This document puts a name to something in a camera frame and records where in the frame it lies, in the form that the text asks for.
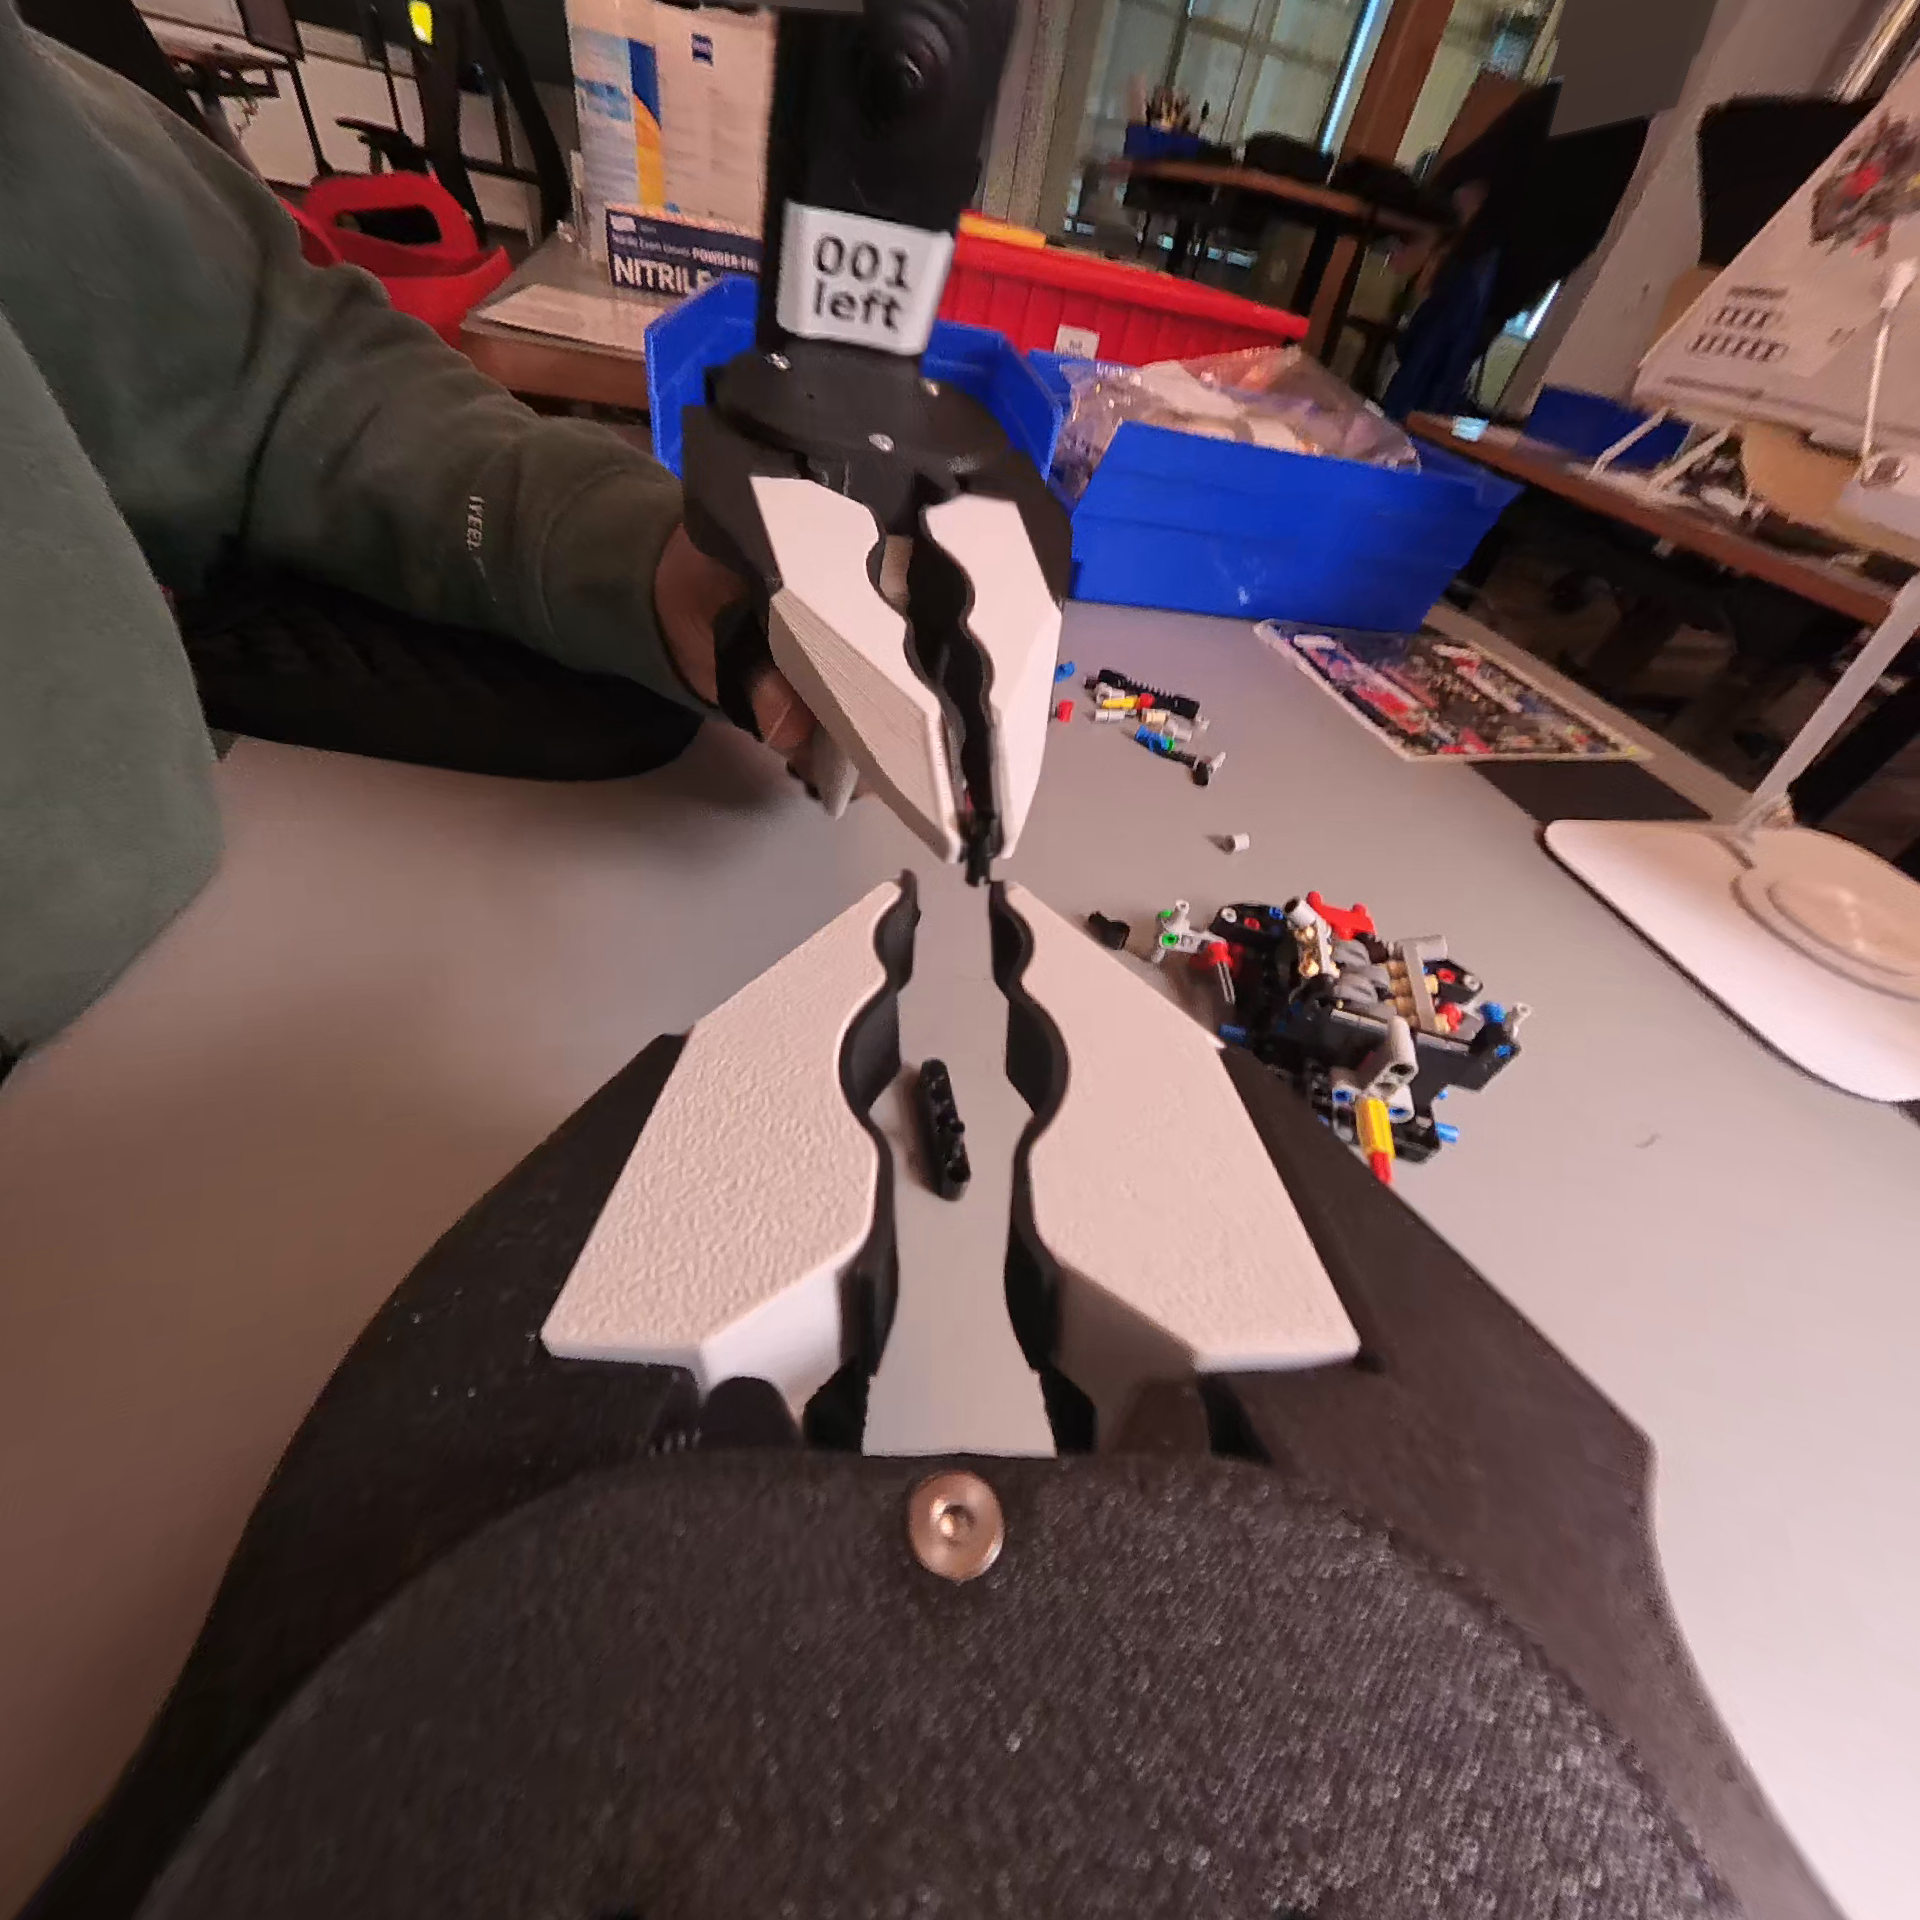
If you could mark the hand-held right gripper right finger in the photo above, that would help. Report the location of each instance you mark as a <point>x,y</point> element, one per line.
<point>1184,1201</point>

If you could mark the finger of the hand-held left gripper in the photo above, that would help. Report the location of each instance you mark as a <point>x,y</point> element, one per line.
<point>855,675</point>
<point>1020,630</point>

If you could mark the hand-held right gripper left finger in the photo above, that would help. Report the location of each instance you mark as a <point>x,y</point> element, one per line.
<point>721,1201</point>

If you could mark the long black lego beam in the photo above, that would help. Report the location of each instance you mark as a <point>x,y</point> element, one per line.
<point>980,849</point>

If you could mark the short black lego beam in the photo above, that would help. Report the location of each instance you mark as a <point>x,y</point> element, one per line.
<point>943,1126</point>

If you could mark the pile of loose lego pieces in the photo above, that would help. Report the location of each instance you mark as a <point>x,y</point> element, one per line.
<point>1148,713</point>

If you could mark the multicolour lego chassis assembly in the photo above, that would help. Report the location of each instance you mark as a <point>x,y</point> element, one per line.
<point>1350,1021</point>

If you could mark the glossy lego sticker sheet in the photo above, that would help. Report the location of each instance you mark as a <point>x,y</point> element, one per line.
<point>1441,690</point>

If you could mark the black lego box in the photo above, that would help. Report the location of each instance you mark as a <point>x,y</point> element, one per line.
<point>1590,787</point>

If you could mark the lego instruction booklet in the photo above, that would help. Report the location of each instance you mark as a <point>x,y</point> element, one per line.
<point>1800,299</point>

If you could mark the person's left hand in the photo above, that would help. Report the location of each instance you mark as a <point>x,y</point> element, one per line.
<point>690,615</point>

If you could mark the blue and white glove box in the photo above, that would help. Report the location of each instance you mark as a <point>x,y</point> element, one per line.
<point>662,271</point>

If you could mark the wide blue plastic bin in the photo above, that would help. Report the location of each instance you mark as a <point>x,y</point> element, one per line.
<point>1277,523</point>

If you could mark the red plastic bin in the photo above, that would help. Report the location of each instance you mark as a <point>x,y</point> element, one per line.
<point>1125,294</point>

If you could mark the low wooden table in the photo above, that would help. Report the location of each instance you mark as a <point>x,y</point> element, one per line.
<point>557,339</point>

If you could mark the clear bag of parts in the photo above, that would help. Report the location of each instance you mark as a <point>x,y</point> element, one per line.
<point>1245,399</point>

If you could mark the white cardboard box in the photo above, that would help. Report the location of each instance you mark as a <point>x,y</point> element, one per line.
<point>721,105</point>

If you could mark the blue and orange carton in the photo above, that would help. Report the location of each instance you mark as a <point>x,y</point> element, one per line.
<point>615,105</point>

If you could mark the blue pen holder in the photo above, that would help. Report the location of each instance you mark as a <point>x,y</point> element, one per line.
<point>1158,143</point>

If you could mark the black dimpled cushion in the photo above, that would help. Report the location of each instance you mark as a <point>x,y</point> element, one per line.
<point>450,704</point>

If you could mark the wooden standing desk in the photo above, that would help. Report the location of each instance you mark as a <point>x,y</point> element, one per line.
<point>1277,189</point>

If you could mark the large paned window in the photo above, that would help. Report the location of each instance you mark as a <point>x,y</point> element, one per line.
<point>1215,89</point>

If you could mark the red plastic tub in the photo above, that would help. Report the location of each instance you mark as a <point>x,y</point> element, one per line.
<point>406,241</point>

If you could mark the blue jacket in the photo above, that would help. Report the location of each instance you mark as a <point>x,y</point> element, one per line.
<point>1441,346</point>

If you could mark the black bag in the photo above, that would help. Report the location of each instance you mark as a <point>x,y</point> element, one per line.
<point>1350,166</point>

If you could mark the white rounded stand base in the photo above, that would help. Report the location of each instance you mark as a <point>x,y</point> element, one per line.
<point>1724,901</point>

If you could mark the small blue crate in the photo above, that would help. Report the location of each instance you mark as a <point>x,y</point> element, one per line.
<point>1613,427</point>

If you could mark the wooden side desk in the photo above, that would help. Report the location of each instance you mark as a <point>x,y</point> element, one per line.
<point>1650,511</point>

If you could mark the wooden pillar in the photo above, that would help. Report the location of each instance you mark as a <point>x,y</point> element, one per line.
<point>1402,61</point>

